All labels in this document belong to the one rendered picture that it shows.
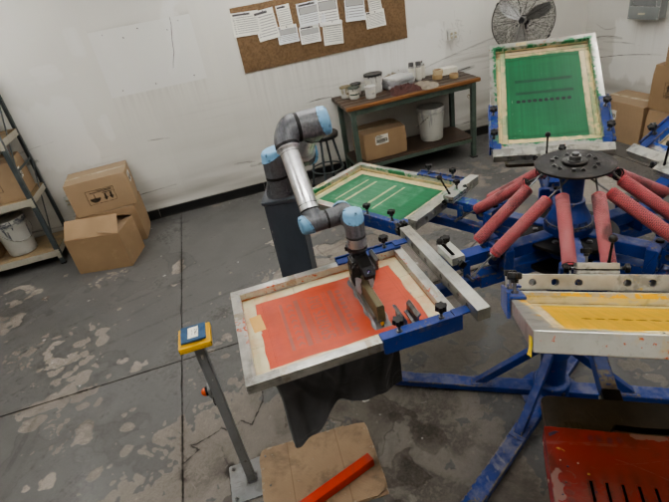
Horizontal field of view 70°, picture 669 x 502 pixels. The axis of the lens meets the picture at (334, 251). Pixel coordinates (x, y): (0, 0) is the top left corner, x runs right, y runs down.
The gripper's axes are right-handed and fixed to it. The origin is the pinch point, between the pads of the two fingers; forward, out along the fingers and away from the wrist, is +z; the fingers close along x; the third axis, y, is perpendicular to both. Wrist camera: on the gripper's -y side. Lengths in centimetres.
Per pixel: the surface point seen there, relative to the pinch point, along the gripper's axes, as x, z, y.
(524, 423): -63, 90, -18
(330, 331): 18.8, 5.0, -10.7
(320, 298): 17.1, 5.0, 11.2
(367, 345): 9.4, 1.2, -28.2
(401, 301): -12.2, 5.0, -6.5
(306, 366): 31.7, 1.2, -28.6
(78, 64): 148, -69, 380
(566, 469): -14, -11, -97
